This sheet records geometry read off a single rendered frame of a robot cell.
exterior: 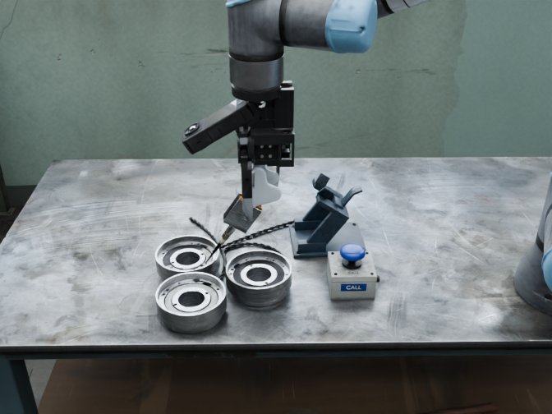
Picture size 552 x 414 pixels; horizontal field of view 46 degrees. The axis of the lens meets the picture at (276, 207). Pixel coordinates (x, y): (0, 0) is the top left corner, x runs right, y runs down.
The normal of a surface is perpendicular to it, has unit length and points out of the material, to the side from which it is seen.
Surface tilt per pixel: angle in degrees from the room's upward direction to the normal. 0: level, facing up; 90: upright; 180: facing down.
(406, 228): 0
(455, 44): 90
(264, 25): 95
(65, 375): 0
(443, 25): 90
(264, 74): 90
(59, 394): 0
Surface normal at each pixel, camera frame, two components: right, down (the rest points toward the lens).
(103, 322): 0.00, -0.86
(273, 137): 0.07, 0.51
